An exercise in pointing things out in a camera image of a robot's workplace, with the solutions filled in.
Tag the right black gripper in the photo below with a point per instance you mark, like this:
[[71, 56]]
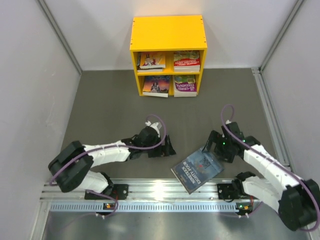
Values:
[[215, 136]]

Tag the purple 117-Storey Treehouse book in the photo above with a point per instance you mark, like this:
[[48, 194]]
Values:
[[185, 86]]

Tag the slotted cable duct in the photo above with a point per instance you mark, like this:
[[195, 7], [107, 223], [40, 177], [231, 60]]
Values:
[[148, 207]]

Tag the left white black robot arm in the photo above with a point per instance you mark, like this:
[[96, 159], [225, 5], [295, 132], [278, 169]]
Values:
[[71, 168]]

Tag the aluminium mounting rail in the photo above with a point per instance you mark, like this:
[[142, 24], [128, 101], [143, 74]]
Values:
[[162, 190]]

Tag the black treehouse book in shelf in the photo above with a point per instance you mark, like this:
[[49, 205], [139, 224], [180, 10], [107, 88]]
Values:
[[150, 70]]

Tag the red 13-Storey Treehouse book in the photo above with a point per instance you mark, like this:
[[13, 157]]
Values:
[[186, 58]]

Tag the Roald Dahl Charlie book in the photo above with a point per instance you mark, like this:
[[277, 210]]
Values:
[[152, 60]]

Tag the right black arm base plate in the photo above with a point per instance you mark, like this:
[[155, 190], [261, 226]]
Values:
[[230, 192]]

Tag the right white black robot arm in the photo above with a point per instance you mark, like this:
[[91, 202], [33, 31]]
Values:
[[295, 200]]

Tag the blue Jane Eyre book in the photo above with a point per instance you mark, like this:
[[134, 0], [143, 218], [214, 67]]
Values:
[[156, 86]]

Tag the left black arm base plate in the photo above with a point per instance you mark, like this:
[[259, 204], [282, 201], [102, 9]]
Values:
[[119, 192]]

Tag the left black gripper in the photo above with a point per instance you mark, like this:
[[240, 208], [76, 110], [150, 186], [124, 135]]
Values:
[[166, 150]]

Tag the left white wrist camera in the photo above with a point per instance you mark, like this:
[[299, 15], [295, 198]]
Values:
[[156, 126]]

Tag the dark blue Nineteen Eighty-Four book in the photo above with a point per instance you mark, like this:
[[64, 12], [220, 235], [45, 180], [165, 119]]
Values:
[[197, 169]]

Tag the yellow wooden shelf cabinet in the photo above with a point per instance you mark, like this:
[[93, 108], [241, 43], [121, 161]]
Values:
[[167, 34]]

